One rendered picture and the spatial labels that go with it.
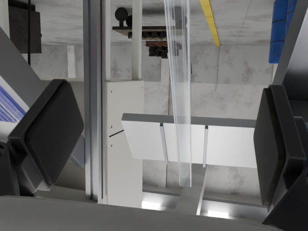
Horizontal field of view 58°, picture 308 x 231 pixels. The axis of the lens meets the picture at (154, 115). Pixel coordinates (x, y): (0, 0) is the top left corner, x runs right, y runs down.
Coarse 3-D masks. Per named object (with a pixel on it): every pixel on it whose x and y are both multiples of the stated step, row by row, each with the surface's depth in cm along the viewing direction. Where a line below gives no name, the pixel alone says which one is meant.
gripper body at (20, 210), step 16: (0, 208) 7; (16, 208) 7; (32, 208) 7; (48, 208) 7; (64, 208) 7; (80, 208) 7; (96, 208) 7; (112, 208) 7; (128, 208) 7; (0, 224) 7; (16, 224) 7; (32, 224) 7; (48, 224) 7; (64, 224) 7; (80, 224) 7; (96, 224) 6; (112, 224) 6; (128, 224) 6; (144, 224) 6; (160, 224) 6; (176, 224) 6; (192, 224) 6; (208, 224) 6; (224, 224) 6; (240, 224) 6; (256, 224) 6
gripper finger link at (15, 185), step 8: (0, 144) 10; (0, 152) 10; (8, 152) 10; (0, 160) 9; (8, 160) 9; (0, 168) 9; (8, 168) 9; (0, 176) 9; (8, 176) 9; (16, 176) 9; (0, 184) 9; (8, 184) 9; (16, 184) 9; (0, 192) 8; (8, 192) 8; (16, 192) 9
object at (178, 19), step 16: (176, 0) 15; (176, 16) 16; (176, 32) 17; (176, 48) 18; (176, 64) 19; (176, 80) 20; (176, 96) 21; (176, 112) 22; (176, 128) 24; (176, 144) 26
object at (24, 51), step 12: (12, 0) 391; (12, 12) 382; (24, 12) 398; (36, 12) 415; (12, 24) 384; (24, 24) 400; (36, 24) 417; (12, 36) 386; (24, 36) 401; (36, 36) 418; (24, 48) 403; (36, 48) 420
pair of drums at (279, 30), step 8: (280, 0) 352; (288, 0) 314; (296, 0) 298; (280, 8) 353; (288, 8) 312; (272, 16) 374; (280, 16) 353; (288, 16) 311; (272, 24) 371; (280, 24) 354; (288, 24) 311; (272, 32) 369; (280, 32) 355; (272, 40) 369; (280, 40) 355; (272, 48) 369; (280, 48) 356; (272, 56) 369
